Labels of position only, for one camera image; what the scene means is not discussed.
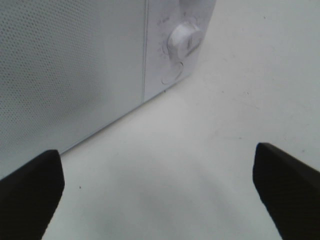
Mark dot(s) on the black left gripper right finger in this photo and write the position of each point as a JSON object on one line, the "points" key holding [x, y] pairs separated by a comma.
{"points": [[290, 192]]}

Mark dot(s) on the white timer knob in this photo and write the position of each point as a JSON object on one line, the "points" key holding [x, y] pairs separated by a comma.
{"points": [[184, 40]]}

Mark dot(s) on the white microwave oven body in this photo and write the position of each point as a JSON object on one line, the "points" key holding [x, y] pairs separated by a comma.
{"points": [[163, 16]]}

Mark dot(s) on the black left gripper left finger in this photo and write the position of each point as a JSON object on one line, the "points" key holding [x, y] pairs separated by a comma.
{"points": [[29, 197]]}

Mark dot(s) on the white round door button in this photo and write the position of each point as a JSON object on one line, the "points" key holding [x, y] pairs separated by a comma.
{"points": [[173, 73]]}

